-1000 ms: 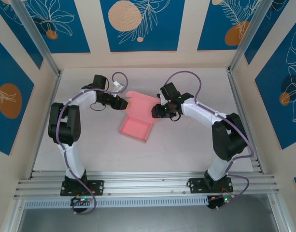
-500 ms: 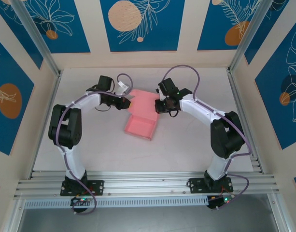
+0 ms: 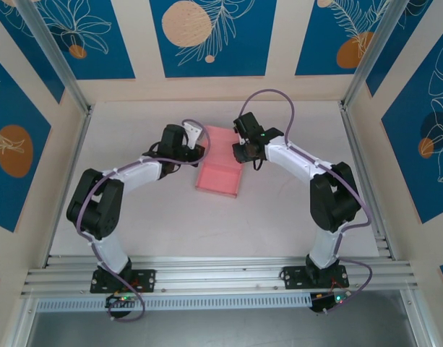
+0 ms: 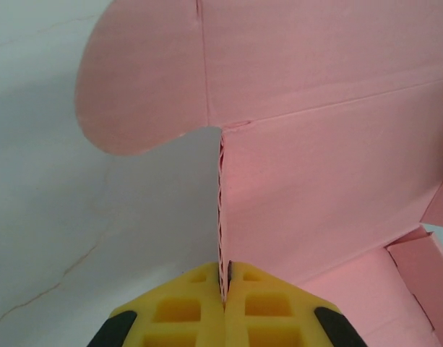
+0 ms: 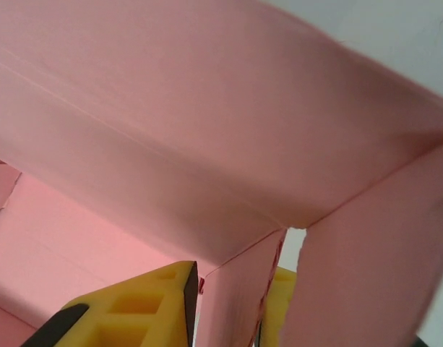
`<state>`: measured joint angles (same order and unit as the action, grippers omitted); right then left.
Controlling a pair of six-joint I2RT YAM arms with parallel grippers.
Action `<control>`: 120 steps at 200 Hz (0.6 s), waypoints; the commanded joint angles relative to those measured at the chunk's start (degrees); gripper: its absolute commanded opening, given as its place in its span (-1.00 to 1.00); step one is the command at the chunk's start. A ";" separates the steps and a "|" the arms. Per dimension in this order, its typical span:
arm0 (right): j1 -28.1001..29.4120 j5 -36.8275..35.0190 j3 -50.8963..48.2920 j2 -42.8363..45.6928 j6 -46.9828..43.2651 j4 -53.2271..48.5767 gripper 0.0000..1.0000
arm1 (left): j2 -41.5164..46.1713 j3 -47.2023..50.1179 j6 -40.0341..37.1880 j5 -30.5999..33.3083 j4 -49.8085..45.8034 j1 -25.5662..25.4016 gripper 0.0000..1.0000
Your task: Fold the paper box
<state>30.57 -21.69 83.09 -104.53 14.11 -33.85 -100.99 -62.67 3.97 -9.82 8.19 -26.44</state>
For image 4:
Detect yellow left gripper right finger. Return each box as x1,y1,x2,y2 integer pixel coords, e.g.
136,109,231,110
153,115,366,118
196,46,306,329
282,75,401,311
224,260,366,347

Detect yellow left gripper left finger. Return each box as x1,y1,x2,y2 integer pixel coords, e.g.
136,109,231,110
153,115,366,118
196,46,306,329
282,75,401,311
90,262,225,347

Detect pink paper box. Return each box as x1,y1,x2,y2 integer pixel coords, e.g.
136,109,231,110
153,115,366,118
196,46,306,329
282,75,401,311
74,0,443,347

